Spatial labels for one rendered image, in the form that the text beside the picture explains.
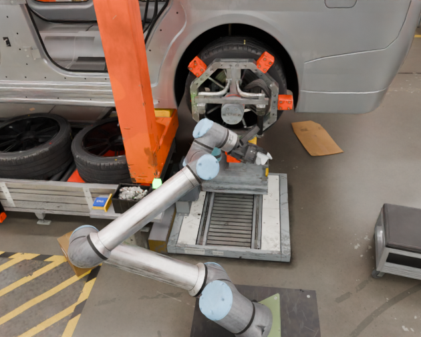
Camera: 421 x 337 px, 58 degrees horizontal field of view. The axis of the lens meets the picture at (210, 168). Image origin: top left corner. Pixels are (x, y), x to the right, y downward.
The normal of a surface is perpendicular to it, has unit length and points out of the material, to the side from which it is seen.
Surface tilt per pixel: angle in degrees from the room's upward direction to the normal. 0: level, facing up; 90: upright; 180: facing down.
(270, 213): 0
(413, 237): 0
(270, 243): 0
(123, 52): 90
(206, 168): 65
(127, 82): 90
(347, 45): 90
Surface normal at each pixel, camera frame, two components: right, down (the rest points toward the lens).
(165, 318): -0.04, -0.79
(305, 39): -0.13, 0.61
